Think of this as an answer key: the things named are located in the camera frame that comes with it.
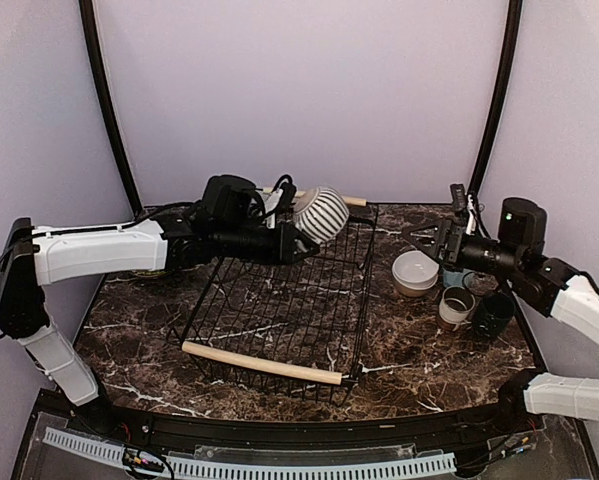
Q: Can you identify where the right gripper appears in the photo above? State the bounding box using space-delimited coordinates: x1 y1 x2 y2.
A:
402 217 524 280

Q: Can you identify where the white ceramic bowl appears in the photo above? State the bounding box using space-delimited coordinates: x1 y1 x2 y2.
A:
392 250 439 290

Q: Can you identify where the striped grey white bowl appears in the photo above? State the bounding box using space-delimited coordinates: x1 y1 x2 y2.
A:
293 186 350 245

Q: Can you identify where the light blue faceted mug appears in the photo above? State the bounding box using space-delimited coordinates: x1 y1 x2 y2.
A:
442 269 474 288

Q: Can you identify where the beige ceramic bowl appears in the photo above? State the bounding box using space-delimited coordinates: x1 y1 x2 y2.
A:
395 282 434 298

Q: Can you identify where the white cup brown band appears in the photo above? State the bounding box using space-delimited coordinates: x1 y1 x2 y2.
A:
436 286 476 331

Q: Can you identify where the dark green mug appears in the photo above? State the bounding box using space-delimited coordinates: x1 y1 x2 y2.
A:
471 292 516 339

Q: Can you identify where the grey patterned glass plate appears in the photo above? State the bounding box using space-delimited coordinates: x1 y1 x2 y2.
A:
130 269 187 281

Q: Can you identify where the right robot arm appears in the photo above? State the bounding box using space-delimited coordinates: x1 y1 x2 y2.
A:
405 197 599 434

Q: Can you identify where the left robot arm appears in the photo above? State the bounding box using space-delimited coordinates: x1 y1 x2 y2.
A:
0 174 329 436

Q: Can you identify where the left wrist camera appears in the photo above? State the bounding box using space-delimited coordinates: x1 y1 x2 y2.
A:
256 174 304 228

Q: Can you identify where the black wire dish rack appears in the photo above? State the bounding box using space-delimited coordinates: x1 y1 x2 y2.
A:
169 204 378 405

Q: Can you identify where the white slotted cable duct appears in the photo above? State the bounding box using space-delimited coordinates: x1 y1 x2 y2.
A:
43 427 457 480

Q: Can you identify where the black right frame post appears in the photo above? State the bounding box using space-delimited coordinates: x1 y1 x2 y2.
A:
468 0 523 197

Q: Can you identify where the black frame post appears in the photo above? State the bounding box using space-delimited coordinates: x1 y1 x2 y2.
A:
78 0 143 215
468 0 523 197

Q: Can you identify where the black front table rail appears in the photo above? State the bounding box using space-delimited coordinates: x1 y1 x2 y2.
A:
63 399 530 456

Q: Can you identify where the black left frame post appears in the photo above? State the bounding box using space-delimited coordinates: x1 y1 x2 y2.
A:
78 0 143 215

